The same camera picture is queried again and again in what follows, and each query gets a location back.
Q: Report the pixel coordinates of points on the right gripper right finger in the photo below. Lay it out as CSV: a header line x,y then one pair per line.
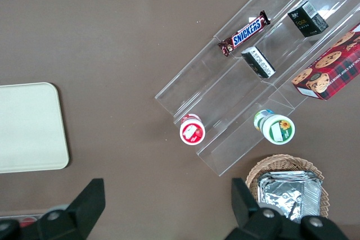
x,y
253,223

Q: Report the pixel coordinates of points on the aluminium foil tray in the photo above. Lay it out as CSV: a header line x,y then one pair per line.
x,y
278,195
312,195

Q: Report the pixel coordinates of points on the light wicker basket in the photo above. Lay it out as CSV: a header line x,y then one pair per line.
x,y
281,162

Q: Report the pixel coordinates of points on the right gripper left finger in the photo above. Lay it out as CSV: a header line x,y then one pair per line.
x,y
81,212

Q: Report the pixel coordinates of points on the cream rectangular tray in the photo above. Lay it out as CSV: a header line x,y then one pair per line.
x,y
28,127

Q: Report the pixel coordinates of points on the black box gold lettering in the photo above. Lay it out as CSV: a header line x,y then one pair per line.
x,y
305,22

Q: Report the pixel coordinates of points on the red strawberry yogurt cup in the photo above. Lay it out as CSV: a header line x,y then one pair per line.
x,y
192,131

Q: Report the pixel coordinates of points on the black box white label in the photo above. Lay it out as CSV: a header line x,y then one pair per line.
x,y
257,63

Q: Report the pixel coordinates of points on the red plaid cookie box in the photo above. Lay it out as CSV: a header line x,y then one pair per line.
x,y
332,65

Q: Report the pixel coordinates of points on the red cola bottle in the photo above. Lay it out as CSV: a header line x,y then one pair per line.
x,y
27,221

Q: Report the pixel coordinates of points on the green flower yogurt cup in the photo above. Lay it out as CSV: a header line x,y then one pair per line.
x,y
278,130

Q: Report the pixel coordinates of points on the clear acrylic stepped shelf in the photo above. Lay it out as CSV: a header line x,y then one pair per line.
x,y
225,88

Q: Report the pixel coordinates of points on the clear acrylic bottle rack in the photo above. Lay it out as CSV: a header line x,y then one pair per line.
x,y
11,217

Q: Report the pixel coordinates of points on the Snickers chocolate bar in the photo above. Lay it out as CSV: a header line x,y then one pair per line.
x,y
246,34

